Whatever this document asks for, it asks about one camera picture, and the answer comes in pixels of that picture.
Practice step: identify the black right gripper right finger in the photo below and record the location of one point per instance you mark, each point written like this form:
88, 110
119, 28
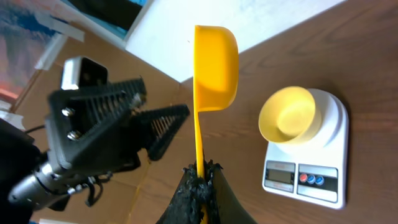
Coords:
223, 206

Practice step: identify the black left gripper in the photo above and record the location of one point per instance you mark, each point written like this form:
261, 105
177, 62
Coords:
89, 127

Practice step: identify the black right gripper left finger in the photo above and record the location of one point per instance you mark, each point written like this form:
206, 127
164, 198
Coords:
185, 205

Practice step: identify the yellow measuring scoop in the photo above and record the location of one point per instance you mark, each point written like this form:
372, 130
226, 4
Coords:
215, 77

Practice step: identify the yellow plastic bowl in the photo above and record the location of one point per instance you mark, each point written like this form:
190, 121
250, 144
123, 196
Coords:
290, 116

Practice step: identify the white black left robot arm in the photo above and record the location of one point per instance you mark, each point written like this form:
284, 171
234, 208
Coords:
31, 180

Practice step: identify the white digital kitchen scale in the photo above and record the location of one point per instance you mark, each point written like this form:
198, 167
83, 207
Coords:
315, 171

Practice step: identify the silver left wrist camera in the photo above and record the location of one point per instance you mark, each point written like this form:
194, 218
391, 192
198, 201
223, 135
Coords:
79, 72

